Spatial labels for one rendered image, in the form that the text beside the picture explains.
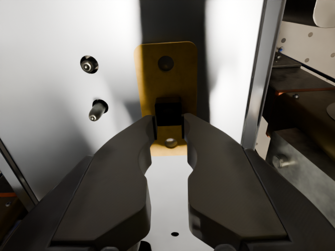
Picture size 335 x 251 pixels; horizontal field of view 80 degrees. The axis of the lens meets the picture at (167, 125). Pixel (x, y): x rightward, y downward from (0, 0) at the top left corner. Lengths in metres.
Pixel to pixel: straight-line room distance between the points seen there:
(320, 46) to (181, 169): 0.42
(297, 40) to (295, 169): 0.35
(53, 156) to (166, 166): 0.10
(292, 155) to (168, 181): 0.10
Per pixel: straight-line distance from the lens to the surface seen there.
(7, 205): 0.34
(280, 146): 0.19
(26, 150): 0.21
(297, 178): 0.19
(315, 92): 0.26
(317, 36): 0.52
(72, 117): 0.17
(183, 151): 0.16
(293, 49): 0.50
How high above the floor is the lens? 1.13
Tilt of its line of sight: 58 degrees down
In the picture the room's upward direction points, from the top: 178 degrees counter-clockwise
